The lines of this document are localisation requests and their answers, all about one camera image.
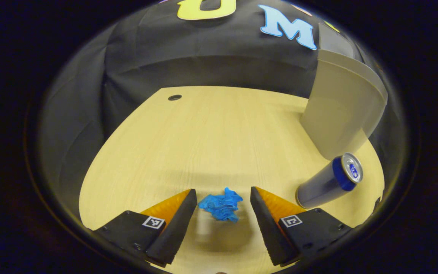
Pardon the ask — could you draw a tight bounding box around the black backdrop cloth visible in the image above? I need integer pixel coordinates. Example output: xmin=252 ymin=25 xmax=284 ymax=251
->
xmin=38 ymin=0 xmax=394 ymax=215

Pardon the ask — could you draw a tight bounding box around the silver and blue pop can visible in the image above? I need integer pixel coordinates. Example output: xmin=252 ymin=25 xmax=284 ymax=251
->
xmin=295 ymin=152 xmax=364 ymax=209

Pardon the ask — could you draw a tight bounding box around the wooden desktop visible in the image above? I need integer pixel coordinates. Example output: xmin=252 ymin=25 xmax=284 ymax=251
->
xmin=78 ymin=86 xmax=385 ymax=274

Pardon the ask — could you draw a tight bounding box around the blue paper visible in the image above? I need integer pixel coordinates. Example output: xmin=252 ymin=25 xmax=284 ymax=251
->
xmin=198 ymin=187 xmax=244 ymax=223

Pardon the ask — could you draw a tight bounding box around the white desktop garbage bin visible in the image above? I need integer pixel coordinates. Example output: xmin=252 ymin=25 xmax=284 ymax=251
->
xmin=300 ymin=23 xmax=389 ymax=161

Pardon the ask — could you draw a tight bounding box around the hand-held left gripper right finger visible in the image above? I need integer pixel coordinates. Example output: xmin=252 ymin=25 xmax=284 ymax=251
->
xmin=250 ymin=186 xmax=353 ymax=267

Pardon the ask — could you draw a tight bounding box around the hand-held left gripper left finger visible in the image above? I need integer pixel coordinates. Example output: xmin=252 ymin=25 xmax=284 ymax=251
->
xmin=92 ymin=188 xmax=198 ymax=268

